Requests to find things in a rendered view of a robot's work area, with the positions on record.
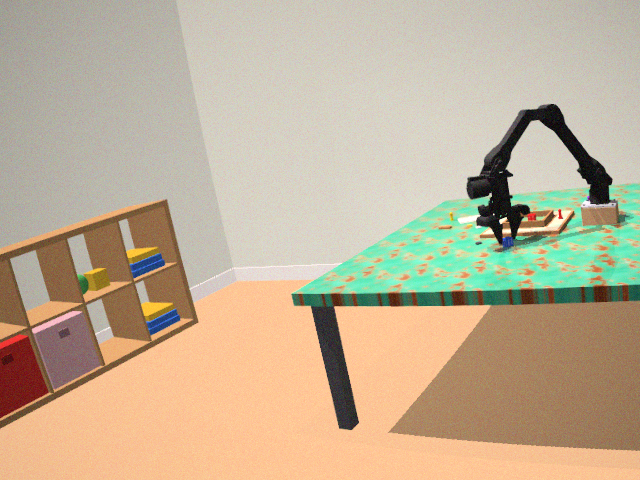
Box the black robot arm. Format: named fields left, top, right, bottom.
left=467, top=104, right=613, bottom=204

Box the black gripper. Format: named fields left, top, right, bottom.
left=476, top=193, right=531, bottom=245

